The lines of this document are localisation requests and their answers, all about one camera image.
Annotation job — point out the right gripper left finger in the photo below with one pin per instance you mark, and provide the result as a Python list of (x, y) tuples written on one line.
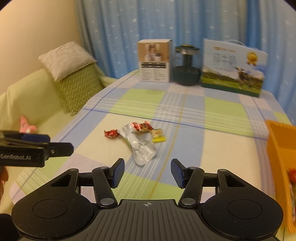
[(105, 179)]

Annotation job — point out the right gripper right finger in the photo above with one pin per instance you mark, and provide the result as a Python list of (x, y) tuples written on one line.
[(191, 180)]

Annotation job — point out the silver white foil pouch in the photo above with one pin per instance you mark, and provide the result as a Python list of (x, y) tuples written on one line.
[(143, 151)]

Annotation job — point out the red brown candy wrapper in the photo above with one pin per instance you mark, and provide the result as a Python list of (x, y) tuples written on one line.
[(142, 127)]

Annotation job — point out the red square candy packet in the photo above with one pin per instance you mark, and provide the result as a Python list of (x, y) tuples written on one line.
[(292, 176)]

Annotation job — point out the person's left hand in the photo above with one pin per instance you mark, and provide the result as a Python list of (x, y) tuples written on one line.
[(3, 179)]

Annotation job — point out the pink plush toy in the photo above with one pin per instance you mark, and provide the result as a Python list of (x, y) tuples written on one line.
[(25, 127)]

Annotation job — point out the small red candy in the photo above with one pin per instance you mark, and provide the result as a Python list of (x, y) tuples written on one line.
[(111, 134)]

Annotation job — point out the yellow small candy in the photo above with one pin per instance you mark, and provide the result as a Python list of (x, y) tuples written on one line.
[(158, 136)]

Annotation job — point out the light green sofa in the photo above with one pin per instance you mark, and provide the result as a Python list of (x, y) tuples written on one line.
[(37, 98)]

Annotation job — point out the checked tablecloth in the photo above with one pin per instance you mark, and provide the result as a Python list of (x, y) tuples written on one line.
[(223, 133)]

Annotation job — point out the green zigzag cushion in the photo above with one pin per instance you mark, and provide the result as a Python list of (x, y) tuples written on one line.
[(76, 89)]

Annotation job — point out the beige top cushion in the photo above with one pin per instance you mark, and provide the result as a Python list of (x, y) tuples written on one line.
[(65, 60)]

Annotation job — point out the orange plastic tray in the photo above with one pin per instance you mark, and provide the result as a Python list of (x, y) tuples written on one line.
[(281, 153)]

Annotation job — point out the dark green glass jar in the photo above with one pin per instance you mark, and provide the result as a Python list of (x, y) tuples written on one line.
[(184, 72)]

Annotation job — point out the blue milk carton box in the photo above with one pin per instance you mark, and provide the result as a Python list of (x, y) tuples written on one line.
[(233, 67)]

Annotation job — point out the white beige product box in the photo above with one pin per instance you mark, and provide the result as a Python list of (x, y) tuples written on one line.
[(154, 58)]

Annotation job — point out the blue star curtain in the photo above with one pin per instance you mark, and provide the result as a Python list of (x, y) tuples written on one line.
[(110, 31)]

